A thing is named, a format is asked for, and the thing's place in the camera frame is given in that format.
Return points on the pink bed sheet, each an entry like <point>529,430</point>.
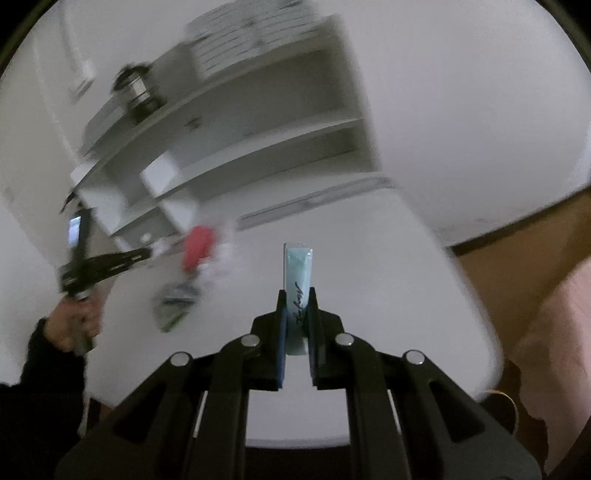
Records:
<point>553,357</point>

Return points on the person's left hand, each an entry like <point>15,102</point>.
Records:
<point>74,323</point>

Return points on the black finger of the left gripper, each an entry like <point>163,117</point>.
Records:
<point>121,262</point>

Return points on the white storage box on shelf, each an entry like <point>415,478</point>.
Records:
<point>241,30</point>

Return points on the green white wrapper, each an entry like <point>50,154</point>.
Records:
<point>172,303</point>

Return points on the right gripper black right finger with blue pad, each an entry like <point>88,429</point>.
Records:
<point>407,418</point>

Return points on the teal sachet packet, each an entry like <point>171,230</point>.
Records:
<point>297,268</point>

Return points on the black round trash bin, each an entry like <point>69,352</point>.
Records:
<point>503,409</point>

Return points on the white wall switch plate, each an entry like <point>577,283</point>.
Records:
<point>83,76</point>

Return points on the white desk shelf unit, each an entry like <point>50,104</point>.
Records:
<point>271,128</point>

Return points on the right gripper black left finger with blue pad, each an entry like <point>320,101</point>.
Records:
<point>187,420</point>

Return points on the red snack box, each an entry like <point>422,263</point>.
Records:
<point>197,247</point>

